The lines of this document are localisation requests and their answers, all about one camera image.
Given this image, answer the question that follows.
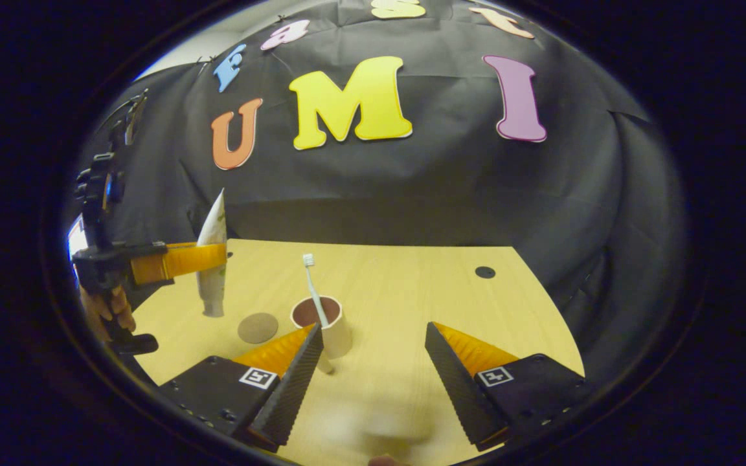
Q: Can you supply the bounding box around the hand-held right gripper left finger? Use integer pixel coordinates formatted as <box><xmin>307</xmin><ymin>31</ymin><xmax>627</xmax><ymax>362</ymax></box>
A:
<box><xmin>158</xmin><ymin>322</ymin><xmax>325</xmax><ymax>454</ymax></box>

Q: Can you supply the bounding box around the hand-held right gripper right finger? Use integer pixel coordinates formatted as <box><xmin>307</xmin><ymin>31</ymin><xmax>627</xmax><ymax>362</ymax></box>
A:
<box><xmin>425</xmin><ymin>321</ymin><xmax>589</xmax><ymax>452</ymax></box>

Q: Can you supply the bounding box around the white toothpaste tube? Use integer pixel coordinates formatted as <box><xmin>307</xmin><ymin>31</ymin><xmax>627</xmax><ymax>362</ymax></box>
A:
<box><xmin>195</xmin><ymin>188</ymin><xmax>229</xmax><ymax>318</ymax></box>

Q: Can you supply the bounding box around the beige cup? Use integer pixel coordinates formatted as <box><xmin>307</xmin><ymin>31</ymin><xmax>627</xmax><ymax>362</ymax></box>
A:
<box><xmin>290</xmin><ymin>296</ymin><xmax>353</xmax><ymax>375</ymax></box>

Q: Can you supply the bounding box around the brown round coaster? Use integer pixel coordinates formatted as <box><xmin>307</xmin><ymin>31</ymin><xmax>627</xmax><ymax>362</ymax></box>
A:
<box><xmin>238</xmin><ymin>313</ymin><xmax>279</xmax><ymax>344</ymax></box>

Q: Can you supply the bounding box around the white toothbrush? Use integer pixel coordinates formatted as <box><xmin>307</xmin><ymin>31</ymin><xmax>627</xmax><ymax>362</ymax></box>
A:
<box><xmin>302</xmin><ymin>253</ymin><xmax>330</xmax><ymax>329</ymax></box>

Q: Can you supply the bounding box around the wooden desktop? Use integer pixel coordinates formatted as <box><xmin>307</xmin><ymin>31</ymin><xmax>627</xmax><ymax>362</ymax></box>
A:
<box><xmin>130</xmin><ymin>238</ymin><xmax>586</xmax><ymax>466</ymax></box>

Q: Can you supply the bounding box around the black backdrop cloth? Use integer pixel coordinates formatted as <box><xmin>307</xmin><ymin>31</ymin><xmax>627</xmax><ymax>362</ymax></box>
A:
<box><xmin>62</xmin><ymin>0</ymin><xmax>688</xmax><ymax>389</ymax></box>

